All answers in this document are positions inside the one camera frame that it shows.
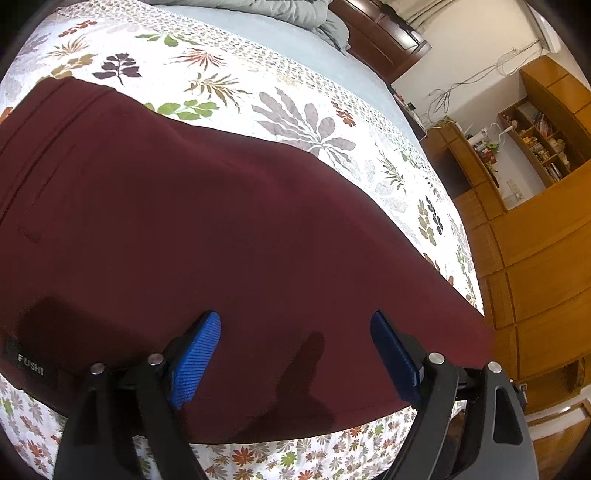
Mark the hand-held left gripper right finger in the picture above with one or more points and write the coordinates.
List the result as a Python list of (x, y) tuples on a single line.
[(392, 355)]

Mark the grey duvet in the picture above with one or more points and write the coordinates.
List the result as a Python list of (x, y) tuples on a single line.
[(332, 27)]

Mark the white wall socket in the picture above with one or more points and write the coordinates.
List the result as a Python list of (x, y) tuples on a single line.
[(515, 190)]

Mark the white air conditioner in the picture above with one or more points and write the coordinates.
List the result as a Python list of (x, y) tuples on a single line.
[(547, 32)]

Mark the shelf with books and items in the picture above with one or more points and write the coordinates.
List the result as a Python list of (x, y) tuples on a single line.
[(556, 170)]

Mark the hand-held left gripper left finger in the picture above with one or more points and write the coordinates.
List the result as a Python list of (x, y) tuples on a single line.
[(196, 360)]

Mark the wooden wall cabinet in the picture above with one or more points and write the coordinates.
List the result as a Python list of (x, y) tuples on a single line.
[(531, 258)]

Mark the maroon pants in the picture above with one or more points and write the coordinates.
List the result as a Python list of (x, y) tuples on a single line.
[(207, 207)]

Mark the dark wooden headboard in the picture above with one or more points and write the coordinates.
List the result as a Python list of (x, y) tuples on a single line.
[(383, 41)]

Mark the floral quilt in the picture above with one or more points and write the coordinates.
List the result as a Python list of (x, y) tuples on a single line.
[(295, 115)]

